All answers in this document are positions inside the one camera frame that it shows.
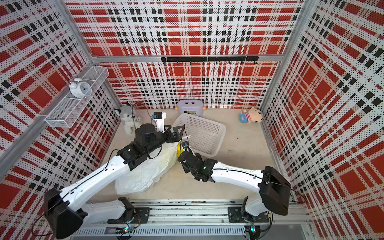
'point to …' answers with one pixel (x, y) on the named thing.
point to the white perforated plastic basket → (207, 137)
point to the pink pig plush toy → (253, 115)
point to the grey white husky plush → (127, 115)
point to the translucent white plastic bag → (161, 162)
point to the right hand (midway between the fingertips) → (190, 157)
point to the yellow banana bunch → (179, 149)
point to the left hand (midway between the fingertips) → (179, 126)
